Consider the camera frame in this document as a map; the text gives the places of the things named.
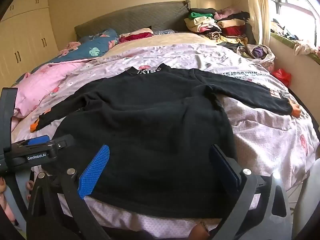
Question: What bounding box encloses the blue floral quilt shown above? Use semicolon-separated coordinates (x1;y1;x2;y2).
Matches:
49;28;119;63

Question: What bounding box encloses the cream curtain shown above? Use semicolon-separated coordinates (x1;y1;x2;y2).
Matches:
244;0;272;47

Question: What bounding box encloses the cream wardrobe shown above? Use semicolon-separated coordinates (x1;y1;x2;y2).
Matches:
0;0;60;88

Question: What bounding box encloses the pile of folded clothes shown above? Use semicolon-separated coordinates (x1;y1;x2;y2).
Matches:
184;7;255;52

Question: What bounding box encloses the pink quilt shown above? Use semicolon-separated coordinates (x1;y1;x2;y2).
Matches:
12;61;93;117

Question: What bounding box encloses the floral fabric laundry basket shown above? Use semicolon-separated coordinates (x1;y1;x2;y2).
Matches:
236;44;275;72

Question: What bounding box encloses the purple garment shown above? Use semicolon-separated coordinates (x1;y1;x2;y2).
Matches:
252;47;266;58

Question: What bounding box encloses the grey quilted headboard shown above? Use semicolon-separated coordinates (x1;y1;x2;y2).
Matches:
74;0;192;39

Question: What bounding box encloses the heap of clothes on windowsill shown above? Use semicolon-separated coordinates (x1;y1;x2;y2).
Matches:
271;19;320;57

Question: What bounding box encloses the window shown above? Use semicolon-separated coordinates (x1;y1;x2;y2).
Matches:
269;0;320;48

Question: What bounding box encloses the green windowsill mat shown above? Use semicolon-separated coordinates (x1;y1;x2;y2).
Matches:
270;32;320;65

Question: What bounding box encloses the black sweater with orange cuffs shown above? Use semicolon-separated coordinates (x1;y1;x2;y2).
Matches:
30;64;300;219

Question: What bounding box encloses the red plastic bag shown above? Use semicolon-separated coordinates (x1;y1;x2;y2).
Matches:
271;68;292;87

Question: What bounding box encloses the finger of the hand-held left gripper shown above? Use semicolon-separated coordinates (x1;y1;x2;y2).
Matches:
49;134;75;157
27;135;50;146

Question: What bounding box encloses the lilac strawberry print duvet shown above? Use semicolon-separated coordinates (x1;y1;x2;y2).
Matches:
12;39;320;233

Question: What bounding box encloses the person's left hand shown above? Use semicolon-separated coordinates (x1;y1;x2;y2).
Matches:
0;177;33;193

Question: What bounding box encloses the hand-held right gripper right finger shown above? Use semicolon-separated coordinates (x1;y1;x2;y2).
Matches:
209;144;293;240

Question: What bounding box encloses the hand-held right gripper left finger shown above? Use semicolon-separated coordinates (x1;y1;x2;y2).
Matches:
26;144;112;240

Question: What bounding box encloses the red and white cloth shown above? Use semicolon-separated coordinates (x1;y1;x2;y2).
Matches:
119;28;154;44

